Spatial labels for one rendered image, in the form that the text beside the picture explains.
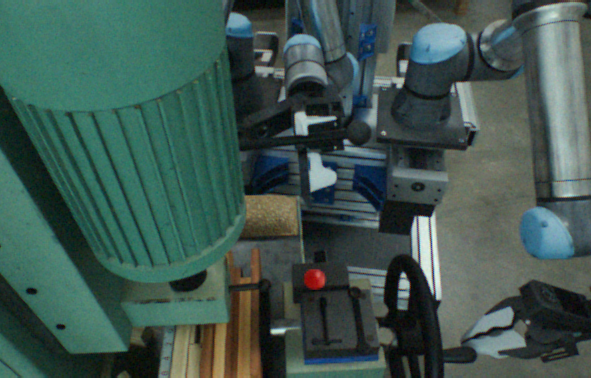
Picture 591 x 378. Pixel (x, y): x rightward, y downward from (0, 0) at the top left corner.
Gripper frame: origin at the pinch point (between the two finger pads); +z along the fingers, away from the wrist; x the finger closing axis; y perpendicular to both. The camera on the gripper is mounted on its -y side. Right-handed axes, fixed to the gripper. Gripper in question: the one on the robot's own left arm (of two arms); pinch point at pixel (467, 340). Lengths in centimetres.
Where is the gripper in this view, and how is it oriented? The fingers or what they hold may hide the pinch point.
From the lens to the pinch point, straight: 78.4
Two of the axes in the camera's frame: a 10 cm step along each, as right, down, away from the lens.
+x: -0.5, -7.4, 6.7
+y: 5.1, 5.5, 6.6
